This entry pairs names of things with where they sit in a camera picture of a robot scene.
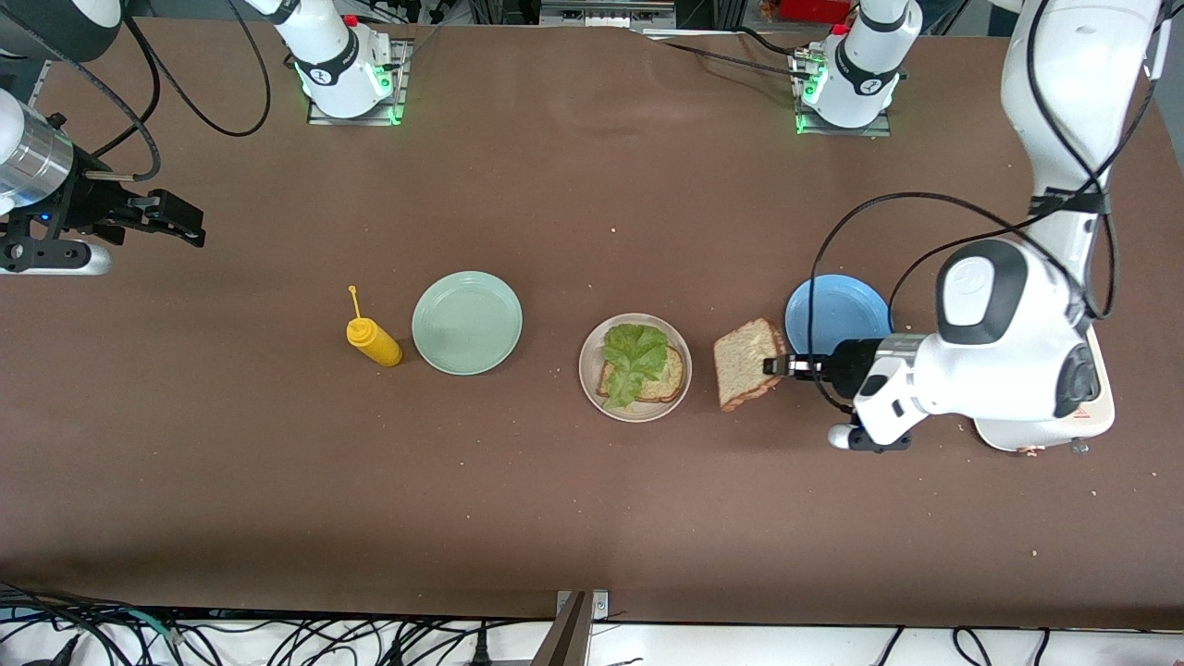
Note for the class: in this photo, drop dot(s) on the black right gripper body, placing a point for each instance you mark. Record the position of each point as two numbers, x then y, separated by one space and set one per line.
90 203

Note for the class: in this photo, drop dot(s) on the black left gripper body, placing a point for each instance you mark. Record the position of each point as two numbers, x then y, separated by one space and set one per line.
849 361

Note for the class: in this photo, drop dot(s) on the brown bread slice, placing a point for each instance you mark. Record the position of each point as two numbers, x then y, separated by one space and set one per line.
671 379
745 365

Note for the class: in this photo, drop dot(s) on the green lettuce leaf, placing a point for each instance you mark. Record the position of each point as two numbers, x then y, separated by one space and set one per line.
634 361

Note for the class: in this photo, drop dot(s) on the beige plate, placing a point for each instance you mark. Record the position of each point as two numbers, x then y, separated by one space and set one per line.
592 361

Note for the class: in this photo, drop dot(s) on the yellow mustard squeeze bottle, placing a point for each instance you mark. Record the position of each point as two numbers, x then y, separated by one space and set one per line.
375 344

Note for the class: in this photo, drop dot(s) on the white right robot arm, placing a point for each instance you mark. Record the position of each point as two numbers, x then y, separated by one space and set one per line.
324 55

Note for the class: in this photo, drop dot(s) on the blue plate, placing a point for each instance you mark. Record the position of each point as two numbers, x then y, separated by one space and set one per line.
837 314

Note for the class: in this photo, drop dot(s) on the pale green plate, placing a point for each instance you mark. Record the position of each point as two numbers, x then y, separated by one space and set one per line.
467 324

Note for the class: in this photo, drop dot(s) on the white toaster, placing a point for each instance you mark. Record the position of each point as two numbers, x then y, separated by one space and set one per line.
1096 421

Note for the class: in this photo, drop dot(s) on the red box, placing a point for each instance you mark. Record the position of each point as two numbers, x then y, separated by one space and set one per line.
814 9

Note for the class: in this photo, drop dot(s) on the grey metal beam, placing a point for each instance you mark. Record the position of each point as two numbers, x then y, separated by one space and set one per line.
566 643

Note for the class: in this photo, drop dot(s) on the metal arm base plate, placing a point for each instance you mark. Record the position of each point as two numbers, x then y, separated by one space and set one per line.
324 118
832 131

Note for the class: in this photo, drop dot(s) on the silver corner bracket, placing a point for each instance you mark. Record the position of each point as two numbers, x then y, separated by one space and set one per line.
600 606

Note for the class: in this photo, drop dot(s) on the grey metal frame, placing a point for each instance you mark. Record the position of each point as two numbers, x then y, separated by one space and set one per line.
606 14

